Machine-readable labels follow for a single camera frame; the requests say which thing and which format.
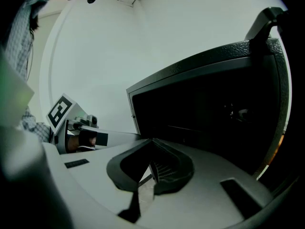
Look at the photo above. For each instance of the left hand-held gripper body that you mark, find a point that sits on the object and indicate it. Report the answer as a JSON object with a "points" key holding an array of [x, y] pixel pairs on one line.
{"points": [[62, 113]]}

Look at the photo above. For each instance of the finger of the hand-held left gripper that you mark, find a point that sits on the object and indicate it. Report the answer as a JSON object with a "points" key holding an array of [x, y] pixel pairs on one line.
{"points": [[124, 137]]}

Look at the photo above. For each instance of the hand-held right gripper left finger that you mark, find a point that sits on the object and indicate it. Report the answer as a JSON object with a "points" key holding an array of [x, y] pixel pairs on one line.
{"points": [[114, 173]]}

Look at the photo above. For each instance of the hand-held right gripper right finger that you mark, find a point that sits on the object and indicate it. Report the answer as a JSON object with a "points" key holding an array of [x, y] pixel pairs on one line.
{"points": [[183, 173]]}

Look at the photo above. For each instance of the black cabinet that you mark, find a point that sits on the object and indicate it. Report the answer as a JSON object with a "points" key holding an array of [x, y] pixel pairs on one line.
{"points": [[202, 118]]}

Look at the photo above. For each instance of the person's left forearm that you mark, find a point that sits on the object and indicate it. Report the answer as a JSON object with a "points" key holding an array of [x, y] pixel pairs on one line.
{"points": [[35, 128]]}

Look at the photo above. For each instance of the person's left hand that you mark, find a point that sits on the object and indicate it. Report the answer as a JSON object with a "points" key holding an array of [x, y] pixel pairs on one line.
{"points": [[83, 139]]}

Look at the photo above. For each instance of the person's checked shirt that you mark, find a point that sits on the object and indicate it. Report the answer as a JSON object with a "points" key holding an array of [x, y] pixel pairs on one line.
{"points": [[19, 37]]}

